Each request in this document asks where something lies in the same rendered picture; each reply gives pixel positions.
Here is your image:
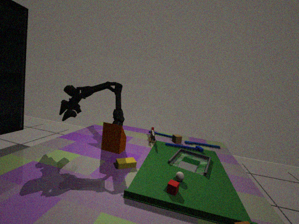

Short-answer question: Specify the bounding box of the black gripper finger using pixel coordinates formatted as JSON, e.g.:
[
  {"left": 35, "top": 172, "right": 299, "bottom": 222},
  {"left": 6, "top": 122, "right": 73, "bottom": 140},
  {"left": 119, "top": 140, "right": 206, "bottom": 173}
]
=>
[
  {"left": 59, "top": 104, "right": 67, "bottom": 115},
  {"left": 62, "top": 112, "right": 72, "bottom": 121}
]

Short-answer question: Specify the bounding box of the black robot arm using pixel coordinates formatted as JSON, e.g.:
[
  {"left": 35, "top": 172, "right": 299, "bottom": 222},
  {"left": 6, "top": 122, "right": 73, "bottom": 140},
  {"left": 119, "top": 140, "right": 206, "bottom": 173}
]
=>
[{"left": 64, "top": 81, "right": 125, "bottom": 126}]

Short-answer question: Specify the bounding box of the blue golf putter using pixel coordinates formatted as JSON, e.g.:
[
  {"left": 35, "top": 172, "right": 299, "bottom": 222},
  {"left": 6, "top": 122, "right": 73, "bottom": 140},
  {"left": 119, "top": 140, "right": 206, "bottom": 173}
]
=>
[{"left": 165, "top": 143, "right": 204, "bottom": 152}]

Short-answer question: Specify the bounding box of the white ball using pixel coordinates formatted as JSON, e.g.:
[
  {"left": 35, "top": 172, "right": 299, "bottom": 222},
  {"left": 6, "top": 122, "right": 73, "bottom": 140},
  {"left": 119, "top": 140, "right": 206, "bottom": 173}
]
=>
[{"left": 176, "top": 172, "right": 185, "bottom": 181}]

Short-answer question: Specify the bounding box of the yellow rectangular block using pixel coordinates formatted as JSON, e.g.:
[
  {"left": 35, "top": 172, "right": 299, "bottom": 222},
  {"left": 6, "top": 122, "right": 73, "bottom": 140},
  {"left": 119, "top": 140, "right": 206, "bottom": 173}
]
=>
[{"left": 115, "top": 157, "right": 137, "bottom": 169}]

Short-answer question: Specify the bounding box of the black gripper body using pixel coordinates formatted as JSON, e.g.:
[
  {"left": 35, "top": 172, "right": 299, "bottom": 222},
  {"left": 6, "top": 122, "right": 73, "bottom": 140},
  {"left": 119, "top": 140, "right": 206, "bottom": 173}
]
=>
[{"left": 61, "top": 98, "right": 78, "bottom": 117}]

